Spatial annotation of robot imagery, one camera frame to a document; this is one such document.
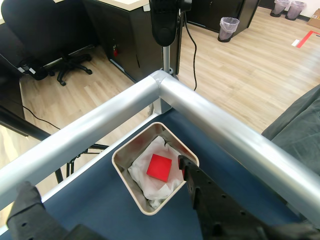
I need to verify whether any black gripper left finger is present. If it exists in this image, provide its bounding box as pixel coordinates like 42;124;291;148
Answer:
6;180;106;240

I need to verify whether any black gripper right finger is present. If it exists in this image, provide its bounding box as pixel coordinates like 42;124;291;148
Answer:
177;154;320;240

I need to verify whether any red cube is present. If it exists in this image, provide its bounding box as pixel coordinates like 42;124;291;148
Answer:
146;153;173;183

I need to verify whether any beige metal box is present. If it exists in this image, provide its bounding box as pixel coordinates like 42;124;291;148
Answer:
111;121;200;217

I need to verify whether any cardboard box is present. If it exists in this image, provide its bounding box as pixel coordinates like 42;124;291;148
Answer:
306;8;320;30

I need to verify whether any blue grey table mat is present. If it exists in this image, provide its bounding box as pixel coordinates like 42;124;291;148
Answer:
41;109;310;240

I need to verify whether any white tissue paper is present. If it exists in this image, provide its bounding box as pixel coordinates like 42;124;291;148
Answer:
127;134;187;210

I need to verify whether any black tripod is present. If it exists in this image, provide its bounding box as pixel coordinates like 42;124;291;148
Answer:
0;104;111;185

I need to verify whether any dark office desk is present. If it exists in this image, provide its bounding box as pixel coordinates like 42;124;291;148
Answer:
0;23;26;121
82;0;184;84

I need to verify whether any dark grey cloth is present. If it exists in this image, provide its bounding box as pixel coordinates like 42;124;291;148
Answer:
261;84;320;174

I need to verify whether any black mesh trash bin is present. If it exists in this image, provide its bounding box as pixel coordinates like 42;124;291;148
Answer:
217;16;241;43
284;0;307;21
270;0;291;18

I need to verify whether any black office chair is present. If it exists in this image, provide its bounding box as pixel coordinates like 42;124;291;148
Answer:
0;0;94;87

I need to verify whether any red floor tape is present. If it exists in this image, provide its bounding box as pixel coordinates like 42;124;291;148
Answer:
296;30;319;49

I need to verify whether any black device on pole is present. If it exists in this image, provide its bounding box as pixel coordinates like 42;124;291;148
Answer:
148;0;193;76

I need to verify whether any dark office cabinet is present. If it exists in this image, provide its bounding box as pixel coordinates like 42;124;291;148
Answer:
186;0;261;39

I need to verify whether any thin black floor cable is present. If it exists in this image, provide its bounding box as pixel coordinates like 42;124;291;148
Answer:
20;104;62;131

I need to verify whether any silver tube frame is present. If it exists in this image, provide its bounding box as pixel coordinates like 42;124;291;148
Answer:
0;69;320;223

